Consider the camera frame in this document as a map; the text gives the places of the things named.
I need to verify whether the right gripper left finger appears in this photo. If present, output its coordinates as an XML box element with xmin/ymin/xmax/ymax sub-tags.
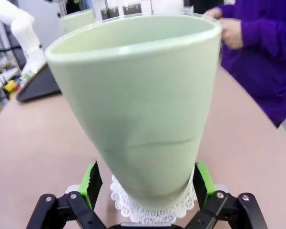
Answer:
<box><xmin>26</xmin><ymin>161</ymin><xmax>108</xmax><ymax>229</ymax></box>

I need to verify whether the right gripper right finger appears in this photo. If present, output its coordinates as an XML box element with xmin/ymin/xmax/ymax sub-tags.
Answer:
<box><xmin>185</xmin><ymin>162</ymin><xmax>269</xmax><ymax>229</ymax></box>

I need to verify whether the person's right hand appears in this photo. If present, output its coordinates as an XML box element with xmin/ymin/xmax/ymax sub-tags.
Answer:
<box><xmin>202</xmin><ymin>7</ymin><xmax>223</xmax><ymax>19</ymax></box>

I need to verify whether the pale green plastic cup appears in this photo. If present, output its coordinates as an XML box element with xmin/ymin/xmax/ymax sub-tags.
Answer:
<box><xmin>58</xmin><ymin>9</ymin><xmax>95</xmax><ymax>37</ymax></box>
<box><xmin>44</xmin><ymin>13</ymin><xmax>224</xmax><ymax>210</ymax></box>

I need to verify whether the thin left arm cable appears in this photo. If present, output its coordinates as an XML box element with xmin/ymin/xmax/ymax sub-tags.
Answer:
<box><xmin>0</xmin><ymin>38</ymin><xmax>22</xmax><ymax>52</ymax></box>

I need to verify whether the person's right forearm purple sleeve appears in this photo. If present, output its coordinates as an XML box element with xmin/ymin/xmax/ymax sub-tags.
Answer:
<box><xmin>216</xmin><ymin>2</ymin><xmax>286</xmax><ymax>21</ymax></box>

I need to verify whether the person's left hand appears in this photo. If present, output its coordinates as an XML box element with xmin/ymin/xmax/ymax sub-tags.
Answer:
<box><xmin>220</xmin><ymin>18</ymin><xmax>244</xmax><ymax>50</ymax></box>

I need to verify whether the white lace paper coaster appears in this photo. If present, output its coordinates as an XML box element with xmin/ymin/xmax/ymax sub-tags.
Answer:
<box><xmin>109</xmin><ymin>167</ymin><xmax>196</xmax><ymax>224</ymax></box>

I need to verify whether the person's left forearm purple sleeve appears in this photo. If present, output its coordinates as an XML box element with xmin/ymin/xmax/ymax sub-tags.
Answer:
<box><xmin>239</xmin><ymin>18</ymin><xmax>286</xmax><ymax>52</ymax></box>

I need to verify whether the person in purple hoodie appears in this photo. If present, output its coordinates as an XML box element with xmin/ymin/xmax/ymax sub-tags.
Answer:
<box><xmin>202</xmin><ymin>0</ymin><xmax>286</xmax><ymax>128</ymax></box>

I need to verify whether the black plastic tray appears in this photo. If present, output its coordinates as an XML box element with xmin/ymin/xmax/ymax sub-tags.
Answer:
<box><xmin>16</xmin><ymin>63</ymin><xmax>62</xmax><ymax>103</ymax></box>

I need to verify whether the yellow object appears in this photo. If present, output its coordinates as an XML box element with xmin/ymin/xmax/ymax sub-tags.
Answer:
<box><xmin>4</xmin><ymin>80</ymin><xmax>16</xmax><ymax>98</ymax></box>

